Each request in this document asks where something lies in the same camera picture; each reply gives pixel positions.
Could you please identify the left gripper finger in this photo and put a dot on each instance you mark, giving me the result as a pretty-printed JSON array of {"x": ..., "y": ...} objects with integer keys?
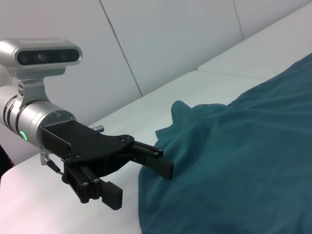
[
  {"x": 156, "y": 163},
  {"x": 111, "y": 195}
]

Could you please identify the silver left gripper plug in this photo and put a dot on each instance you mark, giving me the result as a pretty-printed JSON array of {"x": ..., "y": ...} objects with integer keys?
[{"x": 98, "y": 128}]

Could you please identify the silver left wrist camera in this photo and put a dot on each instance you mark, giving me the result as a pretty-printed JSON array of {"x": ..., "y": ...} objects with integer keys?
[{"x": 44, "y": 54}]

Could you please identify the silver left camera bracket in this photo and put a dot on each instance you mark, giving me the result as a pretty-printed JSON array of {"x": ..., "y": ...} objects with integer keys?
[{"x": 34, "y": 90}]

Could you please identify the black panel with red marks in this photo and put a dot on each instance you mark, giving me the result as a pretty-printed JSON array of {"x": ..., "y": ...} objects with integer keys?
[{"x": 3, "y": 158}]

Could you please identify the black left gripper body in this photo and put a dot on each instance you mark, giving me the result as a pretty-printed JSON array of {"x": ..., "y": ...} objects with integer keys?
[{"x": 80, "y": 143}]

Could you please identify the teal blue shirt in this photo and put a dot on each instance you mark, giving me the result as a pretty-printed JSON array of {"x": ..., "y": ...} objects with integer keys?
[{"x": 231, "y": 158}]

